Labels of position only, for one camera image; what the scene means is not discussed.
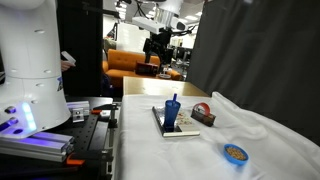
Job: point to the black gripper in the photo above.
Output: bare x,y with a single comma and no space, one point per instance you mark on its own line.
160,43

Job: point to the white handheld controller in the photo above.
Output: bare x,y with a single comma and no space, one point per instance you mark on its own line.
69,57

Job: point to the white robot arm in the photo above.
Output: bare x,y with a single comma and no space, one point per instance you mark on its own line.
30,66

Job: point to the blue plastic cup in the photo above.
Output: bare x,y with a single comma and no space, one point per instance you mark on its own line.
171,115

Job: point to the person's hand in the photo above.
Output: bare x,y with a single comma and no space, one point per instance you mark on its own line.
65,66

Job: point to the dark red box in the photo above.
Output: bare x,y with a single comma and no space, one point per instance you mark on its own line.
146,68

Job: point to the white round dish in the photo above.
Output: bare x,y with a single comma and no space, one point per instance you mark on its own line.
164,76

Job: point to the orange sofa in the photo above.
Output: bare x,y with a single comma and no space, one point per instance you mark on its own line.
123,61

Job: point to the red tape roll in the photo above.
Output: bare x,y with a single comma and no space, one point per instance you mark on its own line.
202,104

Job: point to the black orange bar clamp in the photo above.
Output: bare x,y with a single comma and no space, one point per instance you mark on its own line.
86,156
105,107

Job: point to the discrete mathematics book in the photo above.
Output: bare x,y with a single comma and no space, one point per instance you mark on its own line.
186,126

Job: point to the black partition panel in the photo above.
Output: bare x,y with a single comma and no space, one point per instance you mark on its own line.
83,40

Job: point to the black mesh tray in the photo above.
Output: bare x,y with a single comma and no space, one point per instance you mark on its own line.
204,120

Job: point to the short aluminium extrusion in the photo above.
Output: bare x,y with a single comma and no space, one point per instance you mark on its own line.
78,105

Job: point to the white tablecloth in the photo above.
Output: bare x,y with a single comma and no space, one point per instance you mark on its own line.
150,150

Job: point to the black curtain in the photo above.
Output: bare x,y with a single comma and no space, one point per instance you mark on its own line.
260,50

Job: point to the blue bowl with cereal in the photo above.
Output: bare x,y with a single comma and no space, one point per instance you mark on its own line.
236,154

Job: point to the stacked aluminium extrusions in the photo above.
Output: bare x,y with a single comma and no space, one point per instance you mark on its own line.
36,145

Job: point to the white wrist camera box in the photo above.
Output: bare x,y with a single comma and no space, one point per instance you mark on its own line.
146,24

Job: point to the silver metal bracket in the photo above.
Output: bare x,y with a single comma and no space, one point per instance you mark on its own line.
78,115

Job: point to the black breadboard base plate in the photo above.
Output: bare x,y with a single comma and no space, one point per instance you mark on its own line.
90,133

